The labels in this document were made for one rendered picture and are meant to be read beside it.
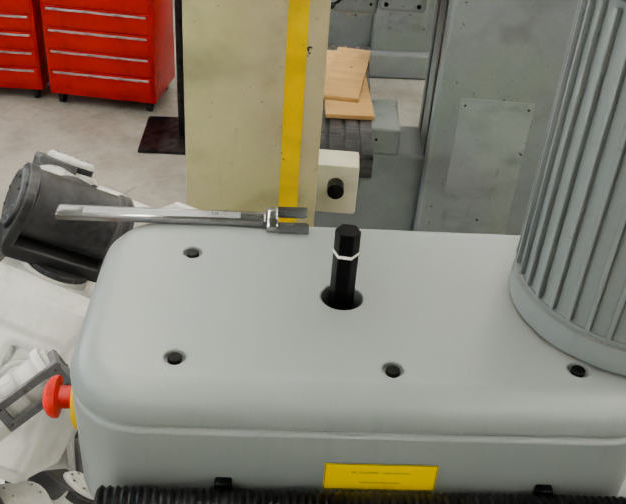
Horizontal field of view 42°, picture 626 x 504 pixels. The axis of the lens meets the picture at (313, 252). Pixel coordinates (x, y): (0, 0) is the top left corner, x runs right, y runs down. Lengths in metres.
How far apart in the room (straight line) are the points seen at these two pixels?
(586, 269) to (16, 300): 0.71
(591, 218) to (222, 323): 0.30
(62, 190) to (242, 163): 1.55
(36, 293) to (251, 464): 0.51
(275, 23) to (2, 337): 1.53
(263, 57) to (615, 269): 1.89
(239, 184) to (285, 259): 1.88
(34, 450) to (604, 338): 0.73
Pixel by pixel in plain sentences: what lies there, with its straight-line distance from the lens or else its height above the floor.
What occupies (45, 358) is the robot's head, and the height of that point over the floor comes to 1.67.
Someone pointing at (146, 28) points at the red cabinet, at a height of 0.59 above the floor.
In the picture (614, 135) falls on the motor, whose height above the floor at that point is 2.08.
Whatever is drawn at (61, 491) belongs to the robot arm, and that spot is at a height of 1.29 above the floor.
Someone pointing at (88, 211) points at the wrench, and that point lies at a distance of 0.81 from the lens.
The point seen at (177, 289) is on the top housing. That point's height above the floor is 1.89.
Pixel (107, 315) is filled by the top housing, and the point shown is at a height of 1.89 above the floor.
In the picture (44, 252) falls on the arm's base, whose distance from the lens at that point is 1.11.
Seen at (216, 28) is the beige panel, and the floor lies 1.54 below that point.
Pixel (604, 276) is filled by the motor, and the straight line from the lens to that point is 0.64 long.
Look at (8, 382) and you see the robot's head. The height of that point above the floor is 1.65.
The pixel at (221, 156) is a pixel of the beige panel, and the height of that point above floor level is 1.13.
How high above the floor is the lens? 2.31
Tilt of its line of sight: 34 degrees down
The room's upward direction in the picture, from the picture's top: 5 degrees clockwise
